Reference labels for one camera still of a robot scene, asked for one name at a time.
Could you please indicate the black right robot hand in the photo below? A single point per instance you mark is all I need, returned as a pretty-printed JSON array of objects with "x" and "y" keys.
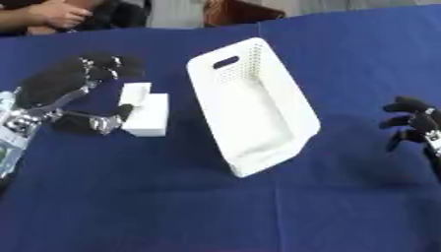
[{"x": 414, "y": 118}]

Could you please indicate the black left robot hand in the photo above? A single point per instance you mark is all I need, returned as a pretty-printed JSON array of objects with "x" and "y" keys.
[{"x": 54, "y": 80}]

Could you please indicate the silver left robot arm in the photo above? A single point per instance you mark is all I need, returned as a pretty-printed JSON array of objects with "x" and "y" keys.
[{"x": 10, "y": 131}]

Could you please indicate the person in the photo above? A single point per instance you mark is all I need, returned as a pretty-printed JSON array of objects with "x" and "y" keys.
[{"x": 57, "y": 14}]

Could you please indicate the white block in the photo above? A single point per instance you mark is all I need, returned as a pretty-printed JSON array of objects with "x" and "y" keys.
[{"x": 146, "y": 110}]

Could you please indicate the white perforated plastic basket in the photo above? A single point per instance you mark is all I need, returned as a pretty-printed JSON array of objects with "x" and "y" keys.
[{"x": 252, "y": 108}]

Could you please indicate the brown wooden chair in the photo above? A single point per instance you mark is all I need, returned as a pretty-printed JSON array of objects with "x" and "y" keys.
[{"x": 238, "y": 11}]

